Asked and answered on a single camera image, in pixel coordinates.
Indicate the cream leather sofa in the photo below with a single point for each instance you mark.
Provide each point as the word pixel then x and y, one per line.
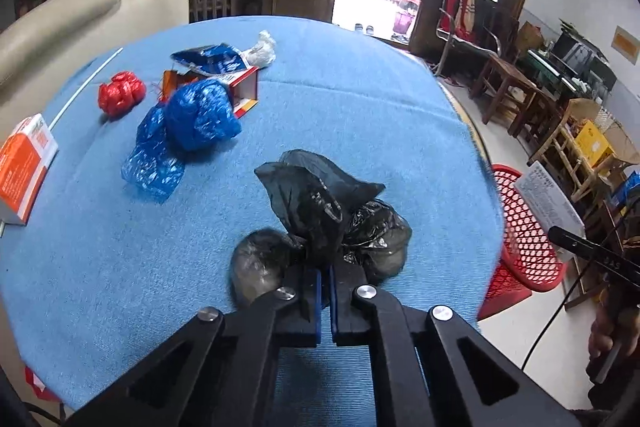
pixel 43 48

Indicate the dark desk with monitors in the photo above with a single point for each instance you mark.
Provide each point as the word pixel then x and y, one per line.
pixel 570 66

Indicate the black plastic trash bag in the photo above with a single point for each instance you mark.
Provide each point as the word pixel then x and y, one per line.
pixel 327 215

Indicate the red white small carton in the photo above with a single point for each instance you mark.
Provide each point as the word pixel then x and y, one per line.
pixel 242 87

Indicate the person's right hand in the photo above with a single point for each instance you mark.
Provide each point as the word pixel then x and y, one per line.
pixel 602 329

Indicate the white plastic bag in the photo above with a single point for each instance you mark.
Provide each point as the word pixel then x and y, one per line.
pixel 263 53

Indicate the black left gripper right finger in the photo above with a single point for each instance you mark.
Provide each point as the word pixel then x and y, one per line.
pixel 431 368

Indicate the red mesh trash basket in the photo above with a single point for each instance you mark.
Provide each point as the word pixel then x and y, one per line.
pixel 528 263

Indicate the blue tablecloth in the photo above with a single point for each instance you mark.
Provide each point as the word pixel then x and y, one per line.
pixel 101 275

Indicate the blue foil snack wrapper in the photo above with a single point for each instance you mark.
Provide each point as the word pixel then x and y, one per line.
pixel 208 61

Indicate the wooden stool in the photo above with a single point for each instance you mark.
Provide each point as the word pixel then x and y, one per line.
pixel 508 88

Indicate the yellow cardboard box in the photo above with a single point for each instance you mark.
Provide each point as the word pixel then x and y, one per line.
pixel 593 144

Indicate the metal frame chair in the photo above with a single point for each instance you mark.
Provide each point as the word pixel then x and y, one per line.
pixel 478 27

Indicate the white printed paper box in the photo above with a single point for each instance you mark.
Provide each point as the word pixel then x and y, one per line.
pixel 547 202

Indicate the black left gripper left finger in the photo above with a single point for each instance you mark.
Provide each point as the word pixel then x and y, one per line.
pixel 218 369

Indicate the bamboo chair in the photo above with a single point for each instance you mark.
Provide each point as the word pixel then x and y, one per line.
pixel 560 155

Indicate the white thin stick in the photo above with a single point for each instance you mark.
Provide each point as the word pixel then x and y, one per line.
pixel 83 86

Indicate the red plastic bag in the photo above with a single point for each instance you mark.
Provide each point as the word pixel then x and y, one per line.
pixel 122 93

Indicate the red towel on chair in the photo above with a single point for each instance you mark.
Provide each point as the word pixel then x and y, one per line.
pixel 459 17

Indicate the orange white box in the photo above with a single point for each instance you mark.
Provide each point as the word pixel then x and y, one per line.
pixel 26 157

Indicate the blue plastic bag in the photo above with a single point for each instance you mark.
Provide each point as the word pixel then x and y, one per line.
pixel 197 117

